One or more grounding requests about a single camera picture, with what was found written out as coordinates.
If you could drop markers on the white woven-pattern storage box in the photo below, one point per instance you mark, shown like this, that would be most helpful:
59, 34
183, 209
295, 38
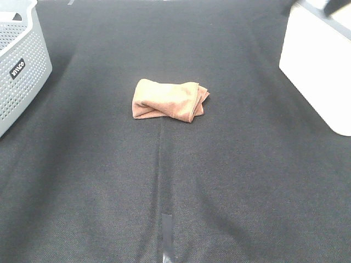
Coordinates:
315, 57

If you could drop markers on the grey perforated plastic basket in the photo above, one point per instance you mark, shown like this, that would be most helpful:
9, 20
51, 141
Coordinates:
25, 61

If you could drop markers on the brown towel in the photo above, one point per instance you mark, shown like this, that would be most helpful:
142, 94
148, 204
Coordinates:
179, 101

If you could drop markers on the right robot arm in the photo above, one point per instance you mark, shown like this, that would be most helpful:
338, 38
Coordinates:
330, 7

